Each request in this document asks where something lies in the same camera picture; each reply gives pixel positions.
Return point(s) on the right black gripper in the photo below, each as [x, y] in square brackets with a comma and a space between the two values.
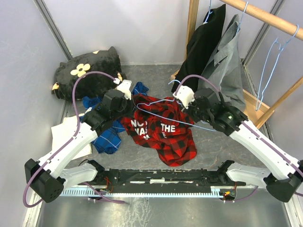
[189, 110]

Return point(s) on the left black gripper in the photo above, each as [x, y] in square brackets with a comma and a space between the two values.
[132, 107]

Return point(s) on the light blue wire hanger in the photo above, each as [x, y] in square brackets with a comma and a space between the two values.
[168, 109]

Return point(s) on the red black plaid shirt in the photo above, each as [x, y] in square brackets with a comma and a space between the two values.
[174, 144]

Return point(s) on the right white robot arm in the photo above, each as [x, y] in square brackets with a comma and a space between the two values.
[282, 174]

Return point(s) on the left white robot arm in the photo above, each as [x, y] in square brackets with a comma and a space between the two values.
[47, 177]

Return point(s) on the blue plaid shirt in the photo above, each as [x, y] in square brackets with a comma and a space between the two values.
[109, 141]

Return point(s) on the grey hanging shirt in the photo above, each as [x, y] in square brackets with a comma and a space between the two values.
[224, 68]

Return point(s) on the blue hanger under black garment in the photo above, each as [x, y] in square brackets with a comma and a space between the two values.
[208, 14]

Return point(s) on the blue hanger under grey shirt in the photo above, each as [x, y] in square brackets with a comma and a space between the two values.
[243, 13]

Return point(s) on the black flower-print garment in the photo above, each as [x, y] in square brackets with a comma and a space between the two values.
[102, 66]

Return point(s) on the white folded cloth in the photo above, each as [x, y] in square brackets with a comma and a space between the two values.
[62, 133]

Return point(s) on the black hanging garment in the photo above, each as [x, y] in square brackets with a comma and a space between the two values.
[202, 43]

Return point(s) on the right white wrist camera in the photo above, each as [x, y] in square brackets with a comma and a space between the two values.
[185, 95]

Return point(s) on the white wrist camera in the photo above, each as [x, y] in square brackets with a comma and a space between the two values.
[125, 87]
[185, 95]

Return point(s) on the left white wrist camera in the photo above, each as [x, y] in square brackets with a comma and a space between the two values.
[125, 87]

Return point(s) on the wooden clothes rack frame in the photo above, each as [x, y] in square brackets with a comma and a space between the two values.
[258, 112]

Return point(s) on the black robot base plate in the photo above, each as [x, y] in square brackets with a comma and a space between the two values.
[162, 180]

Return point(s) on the light blue cable duct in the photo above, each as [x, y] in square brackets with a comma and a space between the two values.
[88, 192]

